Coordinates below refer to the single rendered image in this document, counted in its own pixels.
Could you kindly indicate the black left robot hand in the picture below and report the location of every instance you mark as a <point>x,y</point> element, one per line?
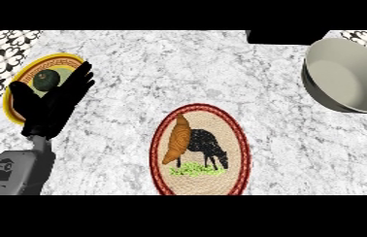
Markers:
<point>52,101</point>

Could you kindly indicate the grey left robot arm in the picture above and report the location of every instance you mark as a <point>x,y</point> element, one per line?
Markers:
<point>24,169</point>

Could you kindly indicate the red rimmed woven placemat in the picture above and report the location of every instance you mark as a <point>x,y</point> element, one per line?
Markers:
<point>209,176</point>

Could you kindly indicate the grey bowl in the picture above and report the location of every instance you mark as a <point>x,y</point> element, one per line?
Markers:
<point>339,75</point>

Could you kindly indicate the dark green avocado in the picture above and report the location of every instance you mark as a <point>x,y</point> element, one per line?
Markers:
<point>46,79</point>

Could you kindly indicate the yellow rimmed plate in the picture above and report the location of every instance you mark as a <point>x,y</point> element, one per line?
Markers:
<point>28,69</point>

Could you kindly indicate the brown croissant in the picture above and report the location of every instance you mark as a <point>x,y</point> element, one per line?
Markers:
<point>177,140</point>

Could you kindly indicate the black appliance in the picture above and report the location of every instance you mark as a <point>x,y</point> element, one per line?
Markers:
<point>284,37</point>

